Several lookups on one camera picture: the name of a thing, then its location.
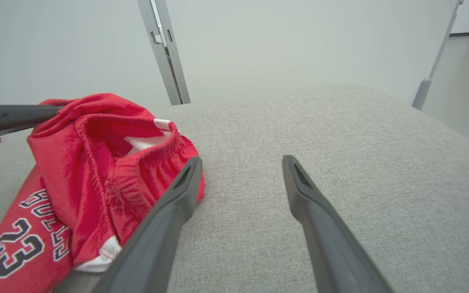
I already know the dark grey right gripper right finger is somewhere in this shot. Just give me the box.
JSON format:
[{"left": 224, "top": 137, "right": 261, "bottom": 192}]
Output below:
[{"left": 282, "top": 155, "right": 394, "bottom": 293}]

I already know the grey partition post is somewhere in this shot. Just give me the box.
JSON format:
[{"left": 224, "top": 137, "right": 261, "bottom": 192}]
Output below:
[
  {"left": 138, "top": 0, "right": 183, "bottom": 106},
  {"left": 412, "top": 0, "right": 464, "bottom": 111},
  {"left": 155, "top": 0, "right": 191, "bottom": 105}
]

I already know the grey fabric sofa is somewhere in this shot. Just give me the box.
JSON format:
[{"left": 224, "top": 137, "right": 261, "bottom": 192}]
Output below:
[{"left": 0, "top": 84, "right": 469, "bottom": 293}]

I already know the red basketball jersey white trim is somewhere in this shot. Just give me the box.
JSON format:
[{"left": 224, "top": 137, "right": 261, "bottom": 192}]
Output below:
[{"left": 0, "top": 93, "right": 205, "bottom": 293}]

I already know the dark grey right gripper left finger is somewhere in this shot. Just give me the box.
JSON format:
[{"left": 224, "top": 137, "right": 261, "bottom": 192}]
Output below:
[{"left": 92, "top": 156, "right": 204, "bottom": 293}]

